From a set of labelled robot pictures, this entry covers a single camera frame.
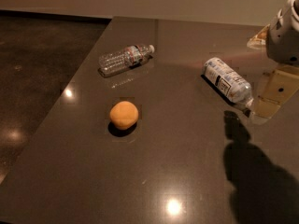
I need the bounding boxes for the orange fruit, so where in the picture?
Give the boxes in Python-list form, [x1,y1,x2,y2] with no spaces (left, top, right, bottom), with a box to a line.
[109,101,139,130]

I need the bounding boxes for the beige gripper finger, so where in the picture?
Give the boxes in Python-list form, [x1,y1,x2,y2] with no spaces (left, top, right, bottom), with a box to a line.
[249,64,299,124]

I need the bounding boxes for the clear empty plastic bottle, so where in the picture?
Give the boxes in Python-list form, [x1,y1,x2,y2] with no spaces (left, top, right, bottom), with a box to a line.
[98,44,155,77]

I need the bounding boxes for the pale object at table edge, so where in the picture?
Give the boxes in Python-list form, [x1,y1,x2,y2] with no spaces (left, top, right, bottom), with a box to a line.
[247,24,270,49]

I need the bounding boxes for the white rounded gripper body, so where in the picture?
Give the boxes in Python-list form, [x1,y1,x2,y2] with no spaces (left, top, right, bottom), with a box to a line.
[266,0,299,65]

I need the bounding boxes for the white labelled water bottle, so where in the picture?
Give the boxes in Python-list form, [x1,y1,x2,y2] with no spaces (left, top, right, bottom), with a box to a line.
[203,57,253,109]

